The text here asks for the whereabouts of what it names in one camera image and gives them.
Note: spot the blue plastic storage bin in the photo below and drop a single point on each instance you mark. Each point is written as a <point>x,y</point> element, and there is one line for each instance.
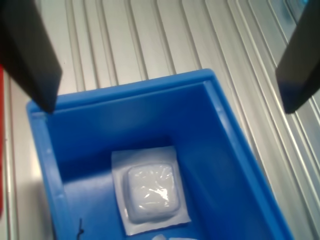
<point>225,175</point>

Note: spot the clear bubble bandage pack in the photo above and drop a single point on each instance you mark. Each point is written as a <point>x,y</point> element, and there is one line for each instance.
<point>158,237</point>
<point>150,190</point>

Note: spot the red plastic crate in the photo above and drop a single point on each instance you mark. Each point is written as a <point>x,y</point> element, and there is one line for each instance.
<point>1,125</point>

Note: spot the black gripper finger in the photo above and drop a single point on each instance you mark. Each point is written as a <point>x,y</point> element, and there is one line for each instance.
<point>27,55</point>
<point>302,70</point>

